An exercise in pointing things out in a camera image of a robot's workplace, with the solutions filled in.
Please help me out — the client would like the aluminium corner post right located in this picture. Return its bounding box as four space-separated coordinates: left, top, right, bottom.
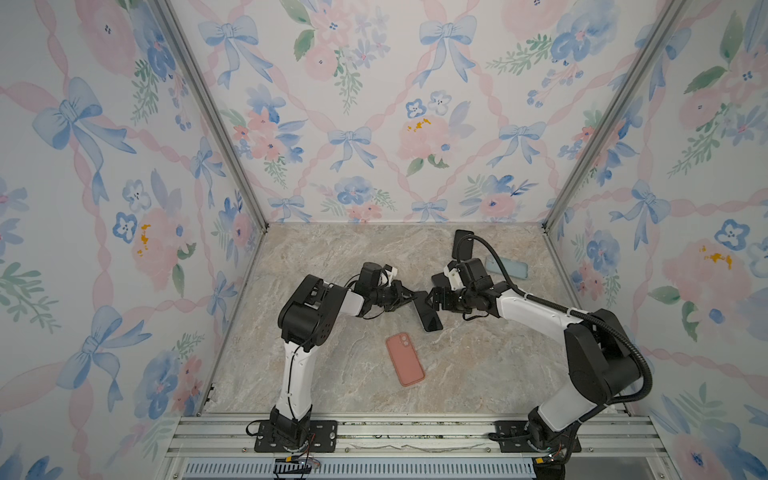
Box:
542 0 689 234

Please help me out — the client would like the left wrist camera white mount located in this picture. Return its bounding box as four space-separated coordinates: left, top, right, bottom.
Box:
354 262 398 296

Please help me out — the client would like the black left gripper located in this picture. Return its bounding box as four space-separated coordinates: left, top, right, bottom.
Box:
370 281 417 313

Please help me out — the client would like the pink edged phone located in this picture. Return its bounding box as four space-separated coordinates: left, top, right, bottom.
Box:
431 273 452 290

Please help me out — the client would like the light blue phone case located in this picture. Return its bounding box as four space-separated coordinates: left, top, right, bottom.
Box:
485 256 529 280

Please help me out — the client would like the black corrugated cable hose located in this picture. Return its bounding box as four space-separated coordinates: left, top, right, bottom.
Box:
464 235 654 404

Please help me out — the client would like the white vent grille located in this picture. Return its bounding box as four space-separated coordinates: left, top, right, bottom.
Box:
179 457 536 479

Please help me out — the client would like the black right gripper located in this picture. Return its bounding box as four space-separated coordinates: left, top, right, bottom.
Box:
422 289 474 314

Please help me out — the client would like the black phone case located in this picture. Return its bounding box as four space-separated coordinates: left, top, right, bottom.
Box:
452 229 474 262

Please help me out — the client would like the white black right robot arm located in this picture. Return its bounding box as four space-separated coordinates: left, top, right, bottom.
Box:
416 282 653 452

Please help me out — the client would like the pink phone case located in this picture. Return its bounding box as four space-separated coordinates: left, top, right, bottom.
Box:
385 333 425 387

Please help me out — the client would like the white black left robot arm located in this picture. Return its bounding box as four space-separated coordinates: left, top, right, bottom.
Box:
264 270 428 451

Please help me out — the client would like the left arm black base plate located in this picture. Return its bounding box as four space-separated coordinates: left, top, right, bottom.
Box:
246 420 339 454

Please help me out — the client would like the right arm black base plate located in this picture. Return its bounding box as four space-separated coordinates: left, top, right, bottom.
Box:
487 420 582 455

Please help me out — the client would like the aluminium corner post left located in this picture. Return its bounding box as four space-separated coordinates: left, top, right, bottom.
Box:
148 0 268 234

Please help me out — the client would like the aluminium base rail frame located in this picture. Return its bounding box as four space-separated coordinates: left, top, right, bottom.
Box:
156 410 682 479

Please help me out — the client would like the aluminium corner post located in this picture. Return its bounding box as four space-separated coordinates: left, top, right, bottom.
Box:
148 0 268 234
542 0 689 234

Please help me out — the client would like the silver edged phone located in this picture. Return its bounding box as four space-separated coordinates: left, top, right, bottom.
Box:
412 291 443 333

